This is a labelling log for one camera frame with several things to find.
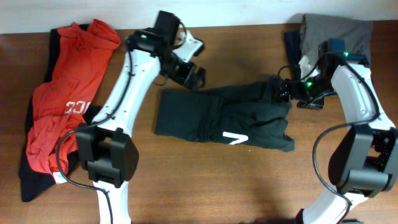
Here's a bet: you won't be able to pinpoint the black t-shirt white letters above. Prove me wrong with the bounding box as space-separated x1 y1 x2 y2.
154 75 295 152

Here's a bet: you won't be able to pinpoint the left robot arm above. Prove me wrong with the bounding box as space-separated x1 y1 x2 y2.
76 11 205 223

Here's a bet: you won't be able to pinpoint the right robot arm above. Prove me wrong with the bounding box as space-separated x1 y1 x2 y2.
276 39 397 224

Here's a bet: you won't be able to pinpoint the navy folded garment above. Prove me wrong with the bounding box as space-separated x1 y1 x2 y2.
283 30 302 80

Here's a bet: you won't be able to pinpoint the grey folded garment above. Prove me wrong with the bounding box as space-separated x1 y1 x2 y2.
300 14 373 60

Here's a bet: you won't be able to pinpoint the red t-shirt white print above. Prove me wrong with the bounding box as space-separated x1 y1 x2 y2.
25 19 121 175

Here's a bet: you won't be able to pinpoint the black garment under pile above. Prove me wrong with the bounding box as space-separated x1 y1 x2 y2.
18 29 101 202

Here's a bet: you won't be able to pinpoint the left black camera cable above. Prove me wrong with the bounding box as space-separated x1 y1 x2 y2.
55 21 187 224

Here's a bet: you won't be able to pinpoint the black camera cable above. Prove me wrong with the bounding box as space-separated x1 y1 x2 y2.
55 21 187 224
276 51 382 224

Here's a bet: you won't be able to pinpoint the right black camera cable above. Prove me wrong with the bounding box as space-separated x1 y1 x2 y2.
276 51 382 224

